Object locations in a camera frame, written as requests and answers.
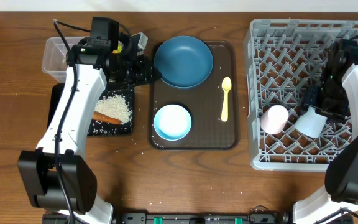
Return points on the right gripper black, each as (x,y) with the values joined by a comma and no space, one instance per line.
(309,99)

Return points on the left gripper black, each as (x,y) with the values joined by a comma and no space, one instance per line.
(144,76)

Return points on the light blue cup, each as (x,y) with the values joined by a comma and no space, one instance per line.
(311,124)

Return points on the white rice pile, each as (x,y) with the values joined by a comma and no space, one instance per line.
(115,107)

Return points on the pink cup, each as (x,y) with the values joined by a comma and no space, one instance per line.
(274,119)

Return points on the orange carrot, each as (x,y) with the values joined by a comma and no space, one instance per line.
(104,118)

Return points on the light blue bowl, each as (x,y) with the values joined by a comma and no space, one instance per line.
(172,122)

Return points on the green snack wrapper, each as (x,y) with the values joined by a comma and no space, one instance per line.
(119,49)

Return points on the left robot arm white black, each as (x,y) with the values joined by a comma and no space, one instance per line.
(55,174)

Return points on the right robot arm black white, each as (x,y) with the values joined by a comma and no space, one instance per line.
(339,194)

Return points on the grey dishwasher rack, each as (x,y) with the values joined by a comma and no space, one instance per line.
(282,59)

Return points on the dark blue plate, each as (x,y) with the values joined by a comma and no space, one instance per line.
(184,61)

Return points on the clear plastic bin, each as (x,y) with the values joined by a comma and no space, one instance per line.
(54,59)

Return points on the yellow plastic spoon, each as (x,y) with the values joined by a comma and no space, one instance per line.
(226,87)

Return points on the brown serving tray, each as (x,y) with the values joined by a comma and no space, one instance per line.
(204,102)

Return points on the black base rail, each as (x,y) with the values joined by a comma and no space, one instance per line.
(258,216)

